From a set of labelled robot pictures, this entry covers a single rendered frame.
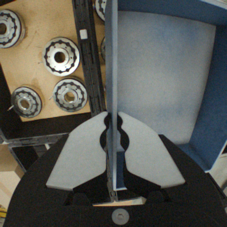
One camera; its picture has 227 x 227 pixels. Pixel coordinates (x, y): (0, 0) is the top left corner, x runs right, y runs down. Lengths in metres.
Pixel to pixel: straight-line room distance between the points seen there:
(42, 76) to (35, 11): 0.18
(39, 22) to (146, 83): 0.34
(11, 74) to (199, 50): 0.47
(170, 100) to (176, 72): 0.04
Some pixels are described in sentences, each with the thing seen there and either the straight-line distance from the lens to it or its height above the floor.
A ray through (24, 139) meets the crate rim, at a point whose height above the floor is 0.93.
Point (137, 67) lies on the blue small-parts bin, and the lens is 0.17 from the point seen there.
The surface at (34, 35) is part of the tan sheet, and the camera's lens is 0.44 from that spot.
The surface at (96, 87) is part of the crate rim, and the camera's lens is 0.31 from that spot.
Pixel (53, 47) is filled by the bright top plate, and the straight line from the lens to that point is 0.38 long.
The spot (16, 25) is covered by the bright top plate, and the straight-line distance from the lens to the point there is 0.43.
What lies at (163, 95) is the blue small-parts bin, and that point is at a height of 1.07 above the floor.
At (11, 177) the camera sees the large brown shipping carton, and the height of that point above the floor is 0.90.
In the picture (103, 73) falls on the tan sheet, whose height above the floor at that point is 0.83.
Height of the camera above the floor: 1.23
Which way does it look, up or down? 62 degrees down
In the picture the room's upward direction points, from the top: 167 degrees clockwise
